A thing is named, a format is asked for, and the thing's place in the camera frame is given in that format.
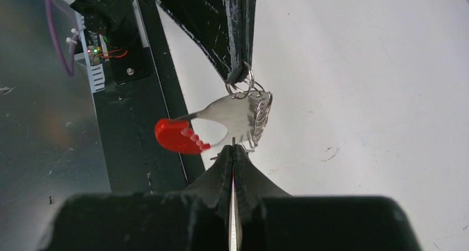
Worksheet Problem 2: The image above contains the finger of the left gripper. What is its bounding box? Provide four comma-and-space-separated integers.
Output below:
155, 0, 244, 83
228, 0, 257, 77

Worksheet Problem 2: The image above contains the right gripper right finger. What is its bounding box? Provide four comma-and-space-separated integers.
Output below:
233, 144, 291, 224

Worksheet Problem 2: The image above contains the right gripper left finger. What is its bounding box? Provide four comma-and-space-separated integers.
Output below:
184, 145, 233, 220

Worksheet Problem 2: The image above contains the red handled metal keyring holder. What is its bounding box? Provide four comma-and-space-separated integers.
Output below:
154, 62, 273, 155

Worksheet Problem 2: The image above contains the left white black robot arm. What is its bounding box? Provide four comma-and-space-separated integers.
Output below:
63, 0, 257, 84

